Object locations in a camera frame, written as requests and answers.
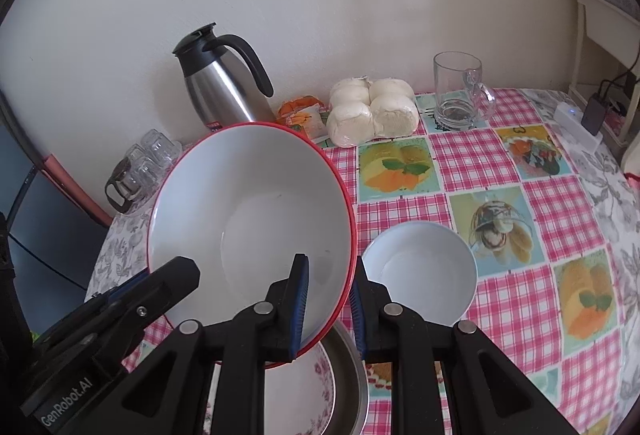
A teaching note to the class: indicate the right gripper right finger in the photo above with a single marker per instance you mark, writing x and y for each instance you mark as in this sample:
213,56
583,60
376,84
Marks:
486,392

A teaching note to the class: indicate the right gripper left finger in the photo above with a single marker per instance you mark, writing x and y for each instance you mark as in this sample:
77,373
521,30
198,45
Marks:
210,375

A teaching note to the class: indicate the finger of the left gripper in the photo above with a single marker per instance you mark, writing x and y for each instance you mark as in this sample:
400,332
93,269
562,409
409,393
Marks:
147,296

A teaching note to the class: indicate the floral rimmed round plate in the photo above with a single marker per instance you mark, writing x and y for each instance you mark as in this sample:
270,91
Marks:
299,396

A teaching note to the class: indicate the stainless steel round pan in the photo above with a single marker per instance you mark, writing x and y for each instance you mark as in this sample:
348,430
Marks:
351,394

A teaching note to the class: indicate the light blue floral bowl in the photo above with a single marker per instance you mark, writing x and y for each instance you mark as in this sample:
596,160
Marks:
426,267

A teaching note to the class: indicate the strawberry pattern bowl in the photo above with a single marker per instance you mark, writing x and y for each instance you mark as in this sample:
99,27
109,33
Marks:
241,203

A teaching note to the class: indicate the checkered picture tablecloth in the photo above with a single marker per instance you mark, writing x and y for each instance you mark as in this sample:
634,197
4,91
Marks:
545,291

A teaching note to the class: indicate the grey floral cloth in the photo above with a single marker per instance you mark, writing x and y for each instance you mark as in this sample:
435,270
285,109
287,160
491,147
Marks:
614,199

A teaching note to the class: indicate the stainless steel thermos jug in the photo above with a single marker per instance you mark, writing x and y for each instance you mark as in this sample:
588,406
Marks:
225,79

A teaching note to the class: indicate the orange snack packet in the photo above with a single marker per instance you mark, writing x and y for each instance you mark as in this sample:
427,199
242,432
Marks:
305,116

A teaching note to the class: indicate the white power strip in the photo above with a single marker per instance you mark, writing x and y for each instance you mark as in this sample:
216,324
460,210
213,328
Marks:
569,117

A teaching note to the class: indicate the bag of steamed buns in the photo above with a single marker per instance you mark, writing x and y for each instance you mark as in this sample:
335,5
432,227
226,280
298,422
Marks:
361,110

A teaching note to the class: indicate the glass beer mug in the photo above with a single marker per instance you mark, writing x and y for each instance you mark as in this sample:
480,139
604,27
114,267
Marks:
462,99

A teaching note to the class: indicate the black power adapter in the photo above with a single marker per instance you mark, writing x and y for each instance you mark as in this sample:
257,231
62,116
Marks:
594,114

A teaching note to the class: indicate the white wooden shelf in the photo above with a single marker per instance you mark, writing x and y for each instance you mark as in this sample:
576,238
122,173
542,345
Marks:
617,33

